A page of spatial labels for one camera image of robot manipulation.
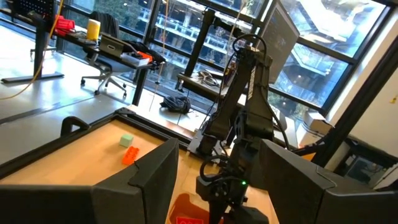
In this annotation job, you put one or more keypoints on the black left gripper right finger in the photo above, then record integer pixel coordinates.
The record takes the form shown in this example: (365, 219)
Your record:
(292, 186)

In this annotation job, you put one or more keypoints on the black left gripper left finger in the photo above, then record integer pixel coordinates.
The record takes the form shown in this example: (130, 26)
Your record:
(149, 193)

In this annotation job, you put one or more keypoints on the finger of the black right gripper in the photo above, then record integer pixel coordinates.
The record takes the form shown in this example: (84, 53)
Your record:
(248, 216)
(217, 214)

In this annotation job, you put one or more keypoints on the orange studded brick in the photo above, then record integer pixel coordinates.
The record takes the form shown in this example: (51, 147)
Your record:
(130, 155)
(189, 221)

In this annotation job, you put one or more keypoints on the teal cube block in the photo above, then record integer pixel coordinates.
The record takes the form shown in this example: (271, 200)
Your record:
(126, 140)

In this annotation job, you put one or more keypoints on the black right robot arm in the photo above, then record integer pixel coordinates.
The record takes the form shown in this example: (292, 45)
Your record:
(258, 102)

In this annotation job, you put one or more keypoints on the orange plastic bin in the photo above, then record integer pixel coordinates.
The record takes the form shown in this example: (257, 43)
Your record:
(186, 207)

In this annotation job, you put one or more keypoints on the white appliance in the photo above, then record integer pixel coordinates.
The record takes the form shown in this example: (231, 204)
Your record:
(314, 129)

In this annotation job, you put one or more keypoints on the grey work desk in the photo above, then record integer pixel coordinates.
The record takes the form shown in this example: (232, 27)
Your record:
(199, 88)

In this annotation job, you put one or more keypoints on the black office chair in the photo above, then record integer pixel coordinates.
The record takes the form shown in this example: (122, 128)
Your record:
(105, 67)

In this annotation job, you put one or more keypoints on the yellow sticky note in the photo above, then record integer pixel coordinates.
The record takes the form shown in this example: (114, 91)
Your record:
(394, 100)

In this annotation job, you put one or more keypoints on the white and orange box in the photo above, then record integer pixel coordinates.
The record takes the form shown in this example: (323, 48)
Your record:
(135, 59)

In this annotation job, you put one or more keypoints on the black bag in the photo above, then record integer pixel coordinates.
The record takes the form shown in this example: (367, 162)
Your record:
(149, 51)

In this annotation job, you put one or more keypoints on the black computer monitor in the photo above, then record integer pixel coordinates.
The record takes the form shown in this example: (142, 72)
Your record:
(280, 40)

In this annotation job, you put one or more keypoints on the grey device box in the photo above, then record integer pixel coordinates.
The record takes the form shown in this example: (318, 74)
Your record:
(111, 46)

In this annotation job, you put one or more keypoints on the yellow cylinder container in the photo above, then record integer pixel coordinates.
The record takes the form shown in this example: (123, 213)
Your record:
(93, 30)

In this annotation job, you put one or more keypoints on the black office desk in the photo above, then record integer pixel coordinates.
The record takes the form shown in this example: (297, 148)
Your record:
(40, 46)

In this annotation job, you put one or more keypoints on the red plastic box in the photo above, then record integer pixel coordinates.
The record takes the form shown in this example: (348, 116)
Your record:
(65, 23)

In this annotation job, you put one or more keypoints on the black pegboard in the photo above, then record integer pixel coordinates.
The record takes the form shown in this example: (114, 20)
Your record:
(34, 7)

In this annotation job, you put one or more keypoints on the black rig upright post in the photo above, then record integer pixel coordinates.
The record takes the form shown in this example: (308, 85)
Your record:
(354, 102)

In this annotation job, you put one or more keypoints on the black frame clamp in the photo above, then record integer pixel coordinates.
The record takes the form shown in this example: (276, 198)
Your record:
(66, 123)

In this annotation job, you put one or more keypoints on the black table frame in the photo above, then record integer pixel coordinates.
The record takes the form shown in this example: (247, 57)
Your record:
(46, 148)

